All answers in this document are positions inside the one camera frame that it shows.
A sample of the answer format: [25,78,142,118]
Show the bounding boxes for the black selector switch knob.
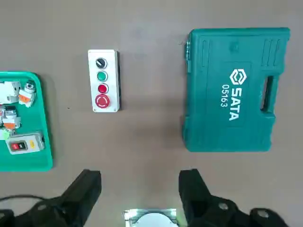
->
[95,57,107,69]

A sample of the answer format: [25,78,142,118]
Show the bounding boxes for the white push button box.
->
[88,49,122,113]

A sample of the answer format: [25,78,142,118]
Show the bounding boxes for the green plastic tray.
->
[0,71,53,172]

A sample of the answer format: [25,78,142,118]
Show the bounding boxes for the small red push button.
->
[97,83,109,95]

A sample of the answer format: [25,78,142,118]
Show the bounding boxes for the green plastic tool case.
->
[182,27,291,152]

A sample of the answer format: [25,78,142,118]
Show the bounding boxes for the grey rocker switch box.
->
[6,130,46,155]

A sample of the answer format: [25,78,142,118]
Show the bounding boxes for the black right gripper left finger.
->
[0,169,102,227]

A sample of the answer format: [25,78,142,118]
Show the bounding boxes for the red emergency stop button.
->
[95,94,110,109]

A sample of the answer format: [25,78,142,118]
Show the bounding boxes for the thin black cable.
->
[0,194,41,202]

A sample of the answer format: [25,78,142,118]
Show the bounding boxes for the white switch contact block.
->
[0,81,21,105]

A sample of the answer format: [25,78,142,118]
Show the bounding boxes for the green push button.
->
[96,70,108,82]

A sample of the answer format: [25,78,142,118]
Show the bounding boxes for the orange white push button module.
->
[18,80,37,107]
[1,106,22,130]

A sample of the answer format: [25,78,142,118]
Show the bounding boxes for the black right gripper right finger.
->
[178,168,291,227]

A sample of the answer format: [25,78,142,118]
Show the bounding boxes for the silver plate with white disc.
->
[123,208,181,227]

